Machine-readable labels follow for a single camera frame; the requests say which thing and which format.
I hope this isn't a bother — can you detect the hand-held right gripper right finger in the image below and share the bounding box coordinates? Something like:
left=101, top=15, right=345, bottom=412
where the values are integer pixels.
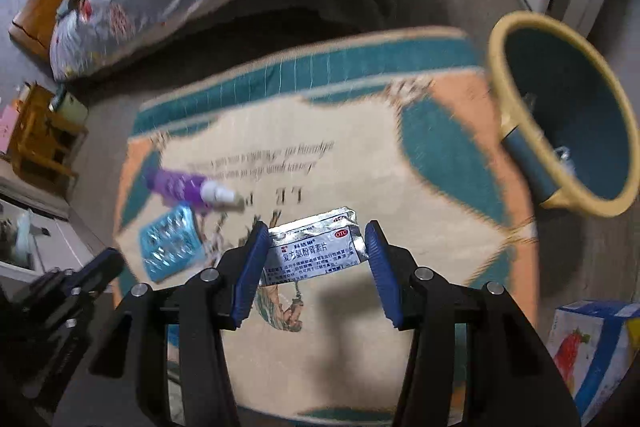
left=364, top=221, right=583, bottom=427

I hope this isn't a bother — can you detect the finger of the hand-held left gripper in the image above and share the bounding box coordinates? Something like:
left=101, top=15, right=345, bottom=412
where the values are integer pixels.
left=64, top=247, right=127, bottom=298

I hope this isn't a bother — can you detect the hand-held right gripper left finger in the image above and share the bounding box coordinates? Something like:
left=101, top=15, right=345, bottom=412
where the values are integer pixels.
left=89, top=221, right=271, bottom=427

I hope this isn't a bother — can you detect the silver medicine sachet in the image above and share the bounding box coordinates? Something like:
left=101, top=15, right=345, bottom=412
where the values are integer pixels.
left=257, top=206, right=371, bottom=288

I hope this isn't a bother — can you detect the teal wastebasket with yellow rim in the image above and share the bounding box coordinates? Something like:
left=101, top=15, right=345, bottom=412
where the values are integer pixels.
left=487, top=11, right=640, bottom=219

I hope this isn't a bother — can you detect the white low cabinet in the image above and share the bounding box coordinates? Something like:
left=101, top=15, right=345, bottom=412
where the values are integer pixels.
left=0, top=186, right=109, bottom=279

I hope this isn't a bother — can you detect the blue blister pack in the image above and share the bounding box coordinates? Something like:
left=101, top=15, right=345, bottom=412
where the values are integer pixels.
left=139, top=202, right=201, bottom=284

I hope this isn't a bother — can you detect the small white bottle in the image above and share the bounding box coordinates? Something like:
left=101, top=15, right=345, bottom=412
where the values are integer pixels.
left=200, top=181, right=246, bottom=210

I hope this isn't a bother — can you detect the purple snack packet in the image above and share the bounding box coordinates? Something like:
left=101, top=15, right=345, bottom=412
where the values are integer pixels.
left=145, top=168, right=211, bottom=212

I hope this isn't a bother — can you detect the patterned teal and orange rug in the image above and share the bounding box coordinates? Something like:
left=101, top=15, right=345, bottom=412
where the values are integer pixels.
left=112, top=27, right=541, bottom=425

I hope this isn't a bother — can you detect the wooden side table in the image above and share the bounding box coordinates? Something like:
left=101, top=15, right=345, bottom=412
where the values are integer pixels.
left=10, top=82, right=90, bottom=196

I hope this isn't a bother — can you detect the pale green container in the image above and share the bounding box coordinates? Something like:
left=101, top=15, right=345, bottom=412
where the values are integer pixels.
left=49, top=86, right=89, bottom=121

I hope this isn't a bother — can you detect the pink box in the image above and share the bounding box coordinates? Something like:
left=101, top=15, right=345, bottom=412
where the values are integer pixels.
left=0, top=104, right=19, bottom=156

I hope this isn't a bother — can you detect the colourful printed carton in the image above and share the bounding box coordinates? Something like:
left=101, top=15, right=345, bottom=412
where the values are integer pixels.
left=545, top=299, right=640, bottom=427

